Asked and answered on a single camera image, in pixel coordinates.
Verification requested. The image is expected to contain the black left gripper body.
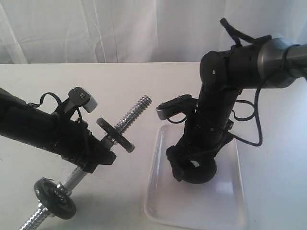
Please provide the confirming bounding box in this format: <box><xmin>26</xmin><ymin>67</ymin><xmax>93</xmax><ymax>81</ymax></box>
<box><xmin>51</xmin><ymin>117</ymin><xmax>100</xmax><ymax>168</ymax></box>

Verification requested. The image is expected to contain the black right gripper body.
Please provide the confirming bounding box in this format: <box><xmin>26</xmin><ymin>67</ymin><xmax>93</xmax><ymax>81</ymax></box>
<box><xmin>176</xmin><ymin>119</ymin><xmax>234</xmax><ymax>158</ymax></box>

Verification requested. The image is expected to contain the black weight plate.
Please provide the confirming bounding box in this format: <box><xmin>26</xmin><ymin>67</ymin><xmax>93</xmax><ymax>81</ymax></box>
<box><xmin>177</xmin><ymin>160</ymin><xmax>218</xmax><ymax>184</ymax></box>
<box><xmin>96</xmin><ymin>118</ymin><xmax>135</xmax><ymax>153</ymax></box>
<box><xmin>34</xmin><ymin>178</ymin><xmax>76</xmax><ymax>220</ymax></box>

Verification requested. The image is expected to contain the chrome threaded dumbbell bar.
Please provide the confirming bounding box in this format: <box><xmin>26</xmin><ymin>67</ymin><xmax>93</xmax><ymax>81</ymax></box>
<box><xmin>20</xmin><ymin>95</ymin><xmax>152</xmax><ymax>230</ymax></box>

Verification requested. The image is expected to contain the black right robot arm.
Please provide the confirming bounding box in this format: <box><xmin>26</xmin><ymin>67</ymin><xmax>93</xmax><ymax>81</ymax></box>
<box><xmin>157</xmin><ymin>38</ymin><xmax>307</xmax><ymax>184</ymax></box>

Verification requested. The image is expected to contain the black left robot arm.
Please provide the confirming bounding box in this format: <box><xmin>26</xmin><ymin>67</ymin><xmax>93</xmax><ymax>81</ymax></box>
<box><xmin>0</xmin><ymin>87</ymin><xmax>116</xmax><ymax>173</ymax></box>

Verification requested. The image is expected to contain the white rectangular plastic tray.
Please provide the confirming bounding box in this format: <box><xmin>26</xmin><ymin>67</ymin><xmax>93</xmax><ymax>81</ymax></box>
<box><xmin>144</xmin><ymin>125</ymin><xmax>248</xmax><ymax>230</ymax></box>

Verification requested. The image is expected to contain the white backdrop curtain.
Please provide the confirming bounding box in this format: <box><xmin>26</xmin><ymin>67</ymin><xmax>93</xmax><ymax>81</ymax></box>
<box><xmin>0</xmin><ymin>0</ymin><xmax>307</xmax><ymax>64</ymax></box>

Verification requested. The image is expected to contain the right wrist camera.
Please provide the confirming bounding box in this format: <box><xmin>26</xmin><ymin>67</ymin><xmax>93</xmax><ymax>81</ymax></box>
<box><xmin>156</xmin><ymin>94</ymin><xmax>194</xmax><ymax>120</ymax></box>

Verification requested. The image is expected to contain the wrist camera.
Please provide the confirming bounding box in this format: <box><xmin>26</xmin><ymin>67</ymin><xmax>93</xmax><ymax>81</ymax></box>
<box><xmin>64</xmin><ymin>87</ymin><xmax>98</xmax><ymax>113</ymax></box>
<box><xmin>156</xmin><ymin>94</ymin><xmax>194</xmax><ymax>120</ymax></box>

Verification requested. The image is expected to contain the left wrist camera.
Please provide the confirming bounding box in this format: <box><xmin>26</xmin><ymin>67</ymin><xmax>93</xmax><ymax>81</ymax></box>
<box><xmin>64</xmin><ymin>87</ymin><xmax>98</xmax><ymax>113</ymax></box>

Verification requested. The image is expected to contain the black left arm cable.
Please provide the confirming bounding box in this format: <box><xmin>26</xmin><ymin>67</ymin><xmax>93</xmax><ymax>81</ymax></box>
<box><xmin>27</xmin><ymin>92</ymin><xmax>83</xmax><ymax>123</ymax></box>

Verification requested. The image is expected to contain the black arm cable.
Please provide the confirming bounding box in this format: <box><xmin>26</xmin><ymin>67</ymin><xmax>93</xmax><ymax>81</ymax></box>
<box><xmin>219</xmin><ymin>18</ymin><xmax>263</xmax><ymax>147</ymax></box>
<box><xmin>27</xmin><ymin>92</ymin><xmax>83</xmax><ymax>123</ymax></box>

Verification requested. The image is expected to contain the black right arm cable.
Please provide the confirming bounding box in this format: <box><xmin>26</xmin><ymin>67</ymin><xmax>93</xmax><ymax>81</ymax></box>
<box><xmin>219</xmin><ymin>18</ymin><xmax>263</xmax><ymax>147</ymax></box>

